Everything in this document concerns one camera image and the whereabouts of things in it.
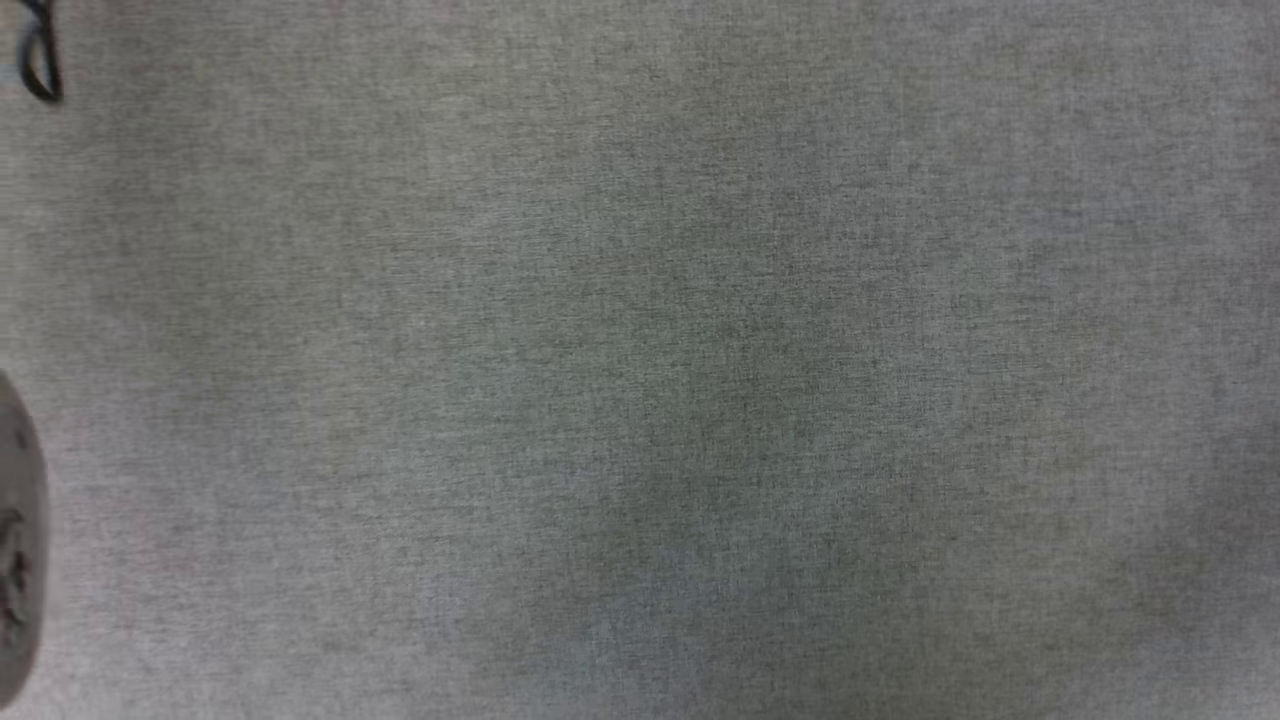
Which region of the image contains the thin black cable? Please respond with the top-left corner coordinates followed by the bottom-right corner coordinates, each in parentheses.
top-left (18, 0), bottom-right (65, 104)

